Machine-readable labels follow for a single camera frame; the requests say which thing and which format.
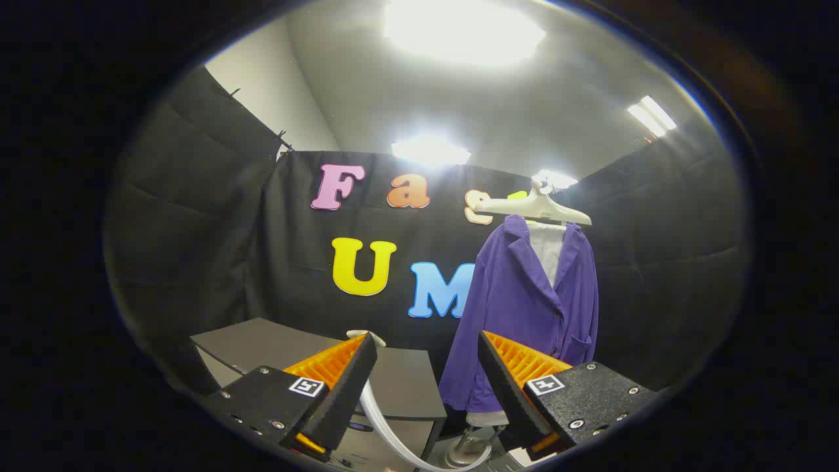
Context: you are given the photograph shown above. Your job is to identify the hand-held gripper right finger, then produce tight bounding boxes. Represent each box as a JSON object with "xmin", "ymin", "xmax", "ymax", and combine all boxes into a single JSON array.
[{"xmin": 477, "ymin": 330, "xmax": 659, "ymax": 460}]

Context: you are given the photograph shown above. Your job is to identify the black backdrop cloth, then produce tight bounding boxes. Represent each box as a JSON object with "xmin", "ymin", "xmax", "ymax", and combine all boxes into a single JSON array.
[{"xmin": 105, "ymin": 66, "xmax": 748, "ymax": 420}]

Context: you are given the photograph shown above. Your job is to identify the metal garment stand base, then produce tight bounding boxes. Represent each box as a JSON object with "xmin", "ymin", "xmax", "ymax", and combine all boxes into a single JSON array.
[{"xmin": 438, "ymin": 425, "xmax": 509, "ymax": 471}]

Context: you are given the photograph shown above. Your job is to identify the ceiling light panel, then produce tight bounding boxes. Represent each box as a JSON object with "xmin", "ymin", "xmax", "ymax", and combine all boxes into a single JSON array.
[
  {"xmin": 627, "ymin": 96, "xmax": 677, "ymax": 138},
  {"xmin": 532, "ymin": 169, "xmax": 579, "ymax": 191},
  {"xmin": 392, "ymin": 136, "xmax": 471, "ymax": 166},
  {"xmin": 383, "ymin": 0, "xmax": 547, "ymax": 66}
]

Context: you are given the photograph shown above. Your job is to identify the white shirt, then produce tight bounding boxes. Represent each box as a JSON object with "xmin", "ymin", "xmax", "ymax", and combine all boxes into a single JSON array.
[{"xmin": 465, "ymin": 222, "xmax": 566, "ymax": 428}]

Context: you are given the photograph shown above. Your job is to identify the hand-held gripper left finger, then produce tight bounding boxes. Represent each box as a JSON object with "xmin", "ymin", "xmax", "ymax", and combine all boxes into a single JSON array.
[{"xmin": 200, "ymin": 333, "xmax": 379, "ymax": 463}]

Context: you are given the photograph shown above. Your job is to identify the white garment steamer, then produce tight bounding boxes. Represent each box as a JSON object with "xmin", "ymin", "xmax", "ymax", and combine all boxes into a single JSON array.
[{"xmin": 346, "ymin": 330, "xmax": 505, "ymax": 472}]

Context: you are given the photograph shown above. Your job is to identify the purple corduroy jacket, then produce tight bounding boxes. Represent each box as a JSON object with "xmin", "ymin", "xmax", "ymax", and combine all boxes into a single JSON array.
[{"xmin": 438, "ymin": 214, "xmax": 599, "ymax": 414}]

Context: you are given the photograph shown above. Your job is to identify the white clothes hanger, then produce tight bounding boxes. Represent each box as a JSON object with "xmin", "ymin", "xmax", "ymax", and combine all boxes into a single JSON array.
[{"xmin": 473, "ymin": 178, "xmax": 593, "ymax": 227}]

